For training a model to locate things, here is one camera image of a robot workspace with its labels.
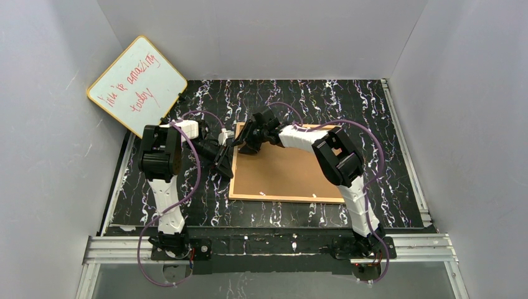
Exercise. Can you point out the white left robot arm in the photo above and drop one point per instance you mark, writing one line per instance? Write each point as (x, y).
(161, 158)

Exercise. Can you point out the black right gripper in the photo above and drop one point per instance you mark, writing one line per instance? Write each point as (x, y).
(252, 137)

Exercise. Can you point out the yellow-edged whiteboard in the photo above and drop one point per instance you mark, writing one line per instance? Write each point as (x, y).
(139, 88)

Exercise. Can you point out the wooden picture frame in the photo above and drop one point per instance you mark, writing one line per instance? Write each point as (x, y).
(284, 199)

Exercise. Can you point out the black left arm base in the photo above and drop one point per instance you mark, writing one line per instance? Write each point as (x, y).
(177, 247)

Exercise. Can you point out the aluminium mounting rail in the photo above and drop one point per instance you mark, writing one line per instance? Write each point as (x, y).
(409, 248)

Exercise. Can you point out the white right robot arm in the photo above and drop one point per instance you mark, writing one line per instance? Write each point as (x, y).
(339, 159)

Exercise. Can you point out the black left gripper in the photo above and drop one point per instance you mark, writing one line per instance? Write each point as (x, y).
(220, 157)

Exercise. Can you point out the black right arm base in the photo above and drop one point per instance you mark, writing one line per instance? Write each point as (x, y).
(349, 247)

